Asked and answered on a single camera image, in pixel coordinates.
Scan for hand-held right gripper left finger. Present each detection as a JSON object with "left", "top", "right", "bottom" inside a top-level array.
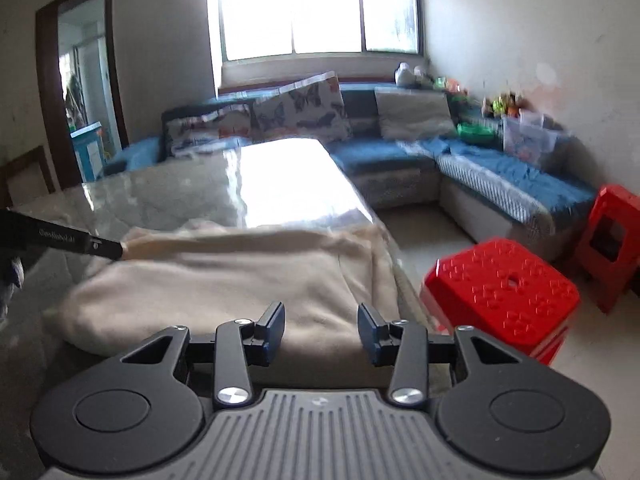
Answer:
[{"left": 117, "top": 301, "right": 287, "bottom": 408}]

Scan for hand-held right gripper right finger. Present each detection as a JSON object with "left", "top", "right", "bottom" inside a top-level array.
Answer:
[{"left": 357, "top": 302, "right": 526, "bottom": 407}]

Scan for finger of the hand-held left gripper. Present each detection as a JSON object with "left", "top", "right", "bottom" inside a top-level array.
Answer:
[{"left": 82, "top": 236, "right": 125, "bottom": 262}]

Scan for cream sweater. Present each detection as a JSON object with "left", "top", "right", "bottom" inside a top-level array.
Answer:
[{"left": 42, "top": 222, "right": 401, "bottom": 361}]

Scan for wooden chair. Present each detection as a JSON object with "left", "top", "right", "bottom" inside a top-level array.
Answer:
[{"left": 0, "top": 145, "right": 57, "bottom": 208}]

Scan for blue white small cabinet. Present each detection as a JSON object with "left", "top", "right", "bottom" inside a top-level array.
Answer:
[{"left": 70, "top": 121, "right": 106, "bottom": 183}]

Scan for red plastic stool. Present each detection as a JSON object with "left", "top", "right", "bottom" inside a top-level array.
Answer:
[
  {"left": 419, "top": 237, "right": 582, "bottom": 367},
  {"left": 570, "top": 184, "right": 640, "bottom": 315}
]

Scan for butterfly print pillow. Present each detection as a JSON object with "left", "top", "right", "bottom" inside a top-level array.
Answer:
[
  {"left": 250, "top": 71, "right": 353, "bottom": 143},
  {"left": 165, "top": 104, "right": 256, "bottom": 158}
]

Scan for blue corner sofa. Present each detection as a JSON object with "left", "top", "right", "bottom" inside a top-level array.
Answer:
[{"left": 97, "top": 80, "right": 598, "bottom": 263}]

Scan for grey white pillow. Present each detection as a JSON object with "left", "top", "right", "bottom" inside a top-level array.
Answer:
[{"left": 374, "top": 87, "right": 458, "bottom": 142}]

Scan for clear plastic storage box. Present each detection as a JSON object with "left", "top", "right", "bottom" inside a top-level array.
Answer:
[{"left": 501, "top": 109, "right": 571, "bottom": 168}]

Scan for orange green plush toy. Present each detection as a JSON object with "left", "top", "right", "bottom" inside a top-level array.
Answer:
[{"left": 432, "top": 76, "right": 468, "bottom": 101}]

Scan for brown green plush toys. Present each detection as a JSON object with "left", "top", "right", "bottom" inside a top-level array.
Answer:
[{"left": 481, "top": 92, "right": 531, "bottom": 118}]

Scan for window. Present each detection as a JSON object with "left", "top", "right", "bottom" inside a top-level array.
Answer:
[{"left": 217, "top": 0, "right": 421, "bottom": 61}]

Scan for dark wooden door frame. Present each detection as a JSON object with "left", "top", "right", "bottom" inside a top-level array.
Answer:
[{"left": 35, "top": 0, "right": 128, "bottom": 191}]

